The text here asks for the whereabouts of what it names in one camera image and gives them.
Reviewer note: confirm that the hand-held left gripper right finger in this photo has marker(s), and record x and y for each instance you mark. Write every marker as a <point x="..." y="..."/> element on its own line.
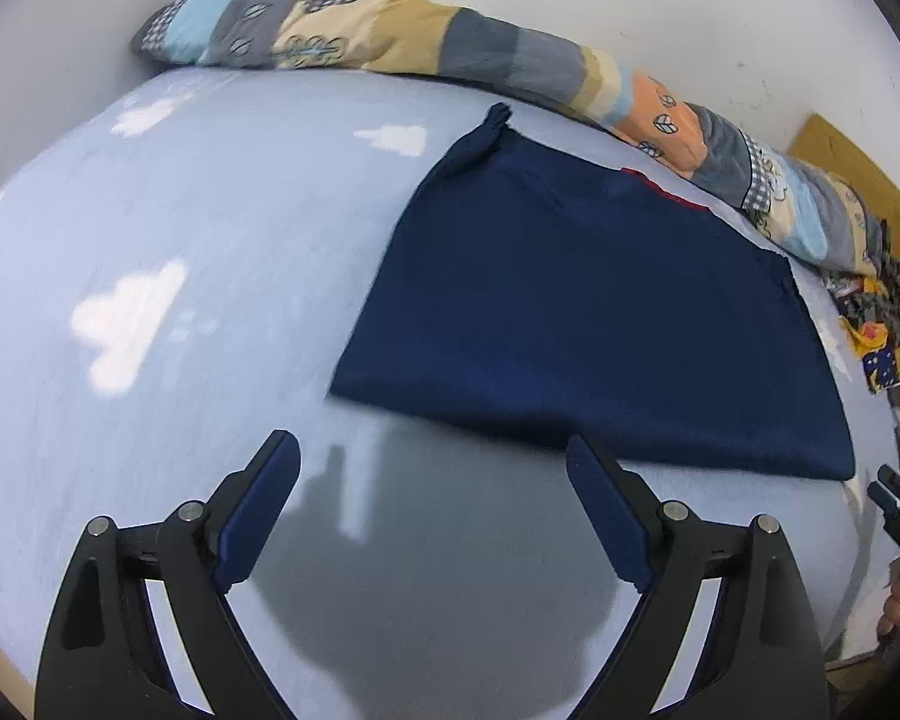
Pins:
<point x="607" y="514"/>

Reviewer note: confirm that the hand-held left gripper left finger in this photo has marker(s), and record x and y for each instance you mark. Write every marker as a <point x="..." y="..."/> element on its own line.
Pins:
<point x="259" y="514"/>

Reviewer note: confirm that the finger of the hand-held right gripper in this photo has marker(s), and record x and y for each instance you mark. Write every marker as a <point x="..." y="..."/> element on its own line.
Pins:
<point x="889" y="508"/>
<point x="892" y="475"/>

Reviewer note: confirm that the navy jacket with red collar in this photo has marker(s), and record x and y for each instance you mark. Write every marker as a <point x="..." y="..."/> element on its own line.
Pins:
<point x="570" y="315"/>

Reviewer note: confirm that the dark patterned cloth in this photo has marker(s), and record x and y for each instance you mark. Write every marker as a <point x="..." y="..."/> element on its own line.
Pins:
<point x="881" y="360"/>

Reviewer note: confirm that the light blue cloud bed sheet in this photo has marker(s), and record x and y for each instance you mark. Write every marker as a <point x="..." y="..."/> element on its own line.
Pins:
<point x="157" y="240"/>

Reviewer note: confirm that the wooden headboard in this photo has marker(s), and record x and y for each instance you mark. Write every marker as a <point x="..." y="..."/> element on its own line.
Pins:
<point x="862" y="165"/>

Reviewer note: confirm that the rolled patchwork quilt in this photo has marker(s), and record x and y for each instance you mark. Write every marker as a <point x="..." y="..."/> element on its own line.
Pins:
<point x="420" y="37"/>

